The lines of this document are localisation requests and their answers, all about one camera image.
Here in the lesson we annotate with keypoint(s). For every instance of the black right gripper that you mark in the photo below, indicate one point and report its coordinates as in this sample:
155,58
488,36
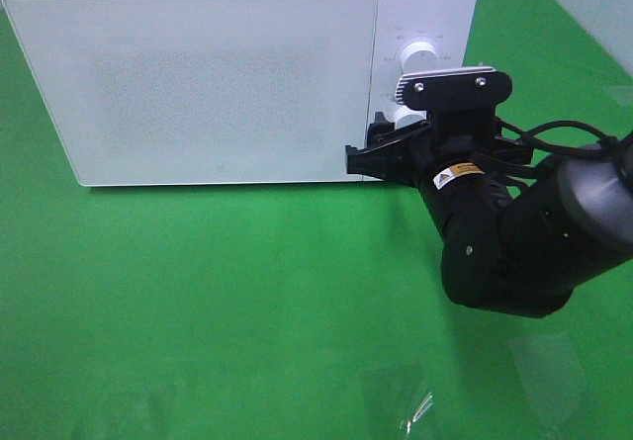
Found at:
428,154

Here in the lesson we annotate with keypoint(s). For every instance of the white round knob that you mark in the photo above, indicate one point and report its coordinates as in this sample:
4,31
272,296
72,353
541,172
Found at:
419,56
402,116

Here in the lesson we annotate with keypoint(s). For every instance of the white microwave door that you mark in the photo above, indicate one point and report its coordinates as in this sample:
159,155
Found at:
170,92

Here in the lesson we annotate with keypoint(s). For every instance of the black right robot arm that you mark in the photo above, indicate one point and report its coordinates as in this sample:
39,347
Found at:
523,222

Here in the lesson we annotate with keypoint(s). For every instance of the green table mat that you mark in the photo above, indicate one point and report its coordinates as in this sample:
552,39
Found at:
249,312

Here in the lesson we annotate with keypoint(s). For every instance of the clear tape piece centre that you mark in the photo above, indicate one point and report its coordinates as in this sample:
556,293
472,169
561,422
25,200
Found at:
399,403

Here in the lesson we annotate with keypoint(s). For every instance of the silver black camera mount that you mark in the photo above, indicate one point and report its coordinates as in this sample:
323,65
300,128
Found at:
454,89

